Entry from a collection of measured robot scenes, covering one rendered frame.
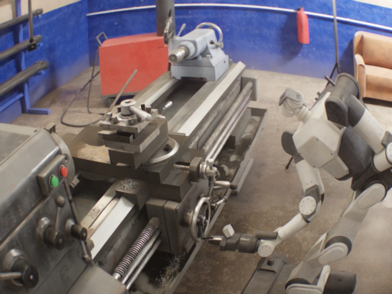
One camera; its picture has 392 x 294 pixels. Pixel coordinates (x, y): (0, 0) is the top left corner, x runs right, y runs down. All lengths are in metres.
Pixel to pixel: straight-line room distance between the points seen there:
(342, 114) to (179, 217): 0.82
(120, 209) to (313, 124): 0.78
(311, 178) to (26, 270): 1.18
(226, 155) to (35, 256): 2.02
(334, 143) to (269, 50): 4.49
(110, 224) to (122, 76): 3.38
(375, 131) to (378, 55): 3.99
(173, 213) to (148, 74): 3.19
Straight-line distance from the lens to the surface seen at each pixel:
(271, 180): 3.33
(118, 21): 6.52
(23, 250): 1.04
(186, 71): 2.89
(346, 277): 1.96
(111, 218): 1.57
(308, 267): 1.88
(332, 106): 1.30
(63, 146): 1.43
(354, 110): 1.31
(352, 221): 1.67
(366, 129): 1.33
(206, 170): 1.75
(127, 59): 4.72
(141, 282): 1.89
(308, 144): 1.46
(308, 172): 1.65
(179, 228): 1.75
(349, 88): 1.33
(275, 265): 2.21
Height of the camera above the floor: 1.76
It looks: 26 degrees down
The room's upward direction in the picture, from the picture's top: 3 degrees counter-clockwise
